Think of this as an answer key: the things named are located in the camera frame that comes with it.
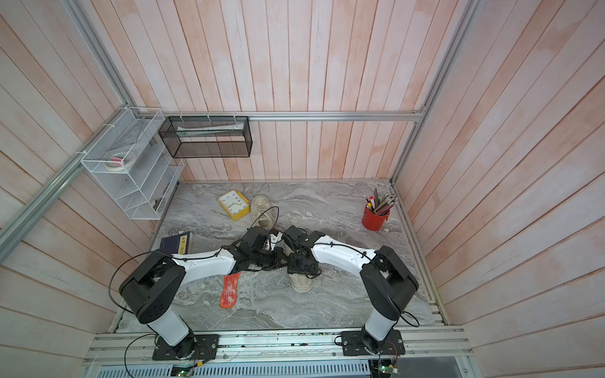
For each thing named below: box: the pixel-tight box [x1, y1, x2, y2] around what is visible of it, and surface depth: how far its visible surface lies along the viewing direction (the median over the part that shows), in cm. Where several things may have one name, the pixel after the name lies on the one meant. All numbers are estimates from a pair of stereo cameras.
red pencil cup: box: [361, 206, 390, 231], surface depth 103 cm
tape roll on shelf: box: [103, 151, 138, 172], surface depth 74 cm
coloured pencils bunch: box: [363, 187, 399, 216], surface depth 97 cm
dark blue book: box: [159, 231, 194, 255], surface depth 98 cm
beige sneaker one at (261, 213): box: [250, 194, 275, 231], surface depth 105 cm
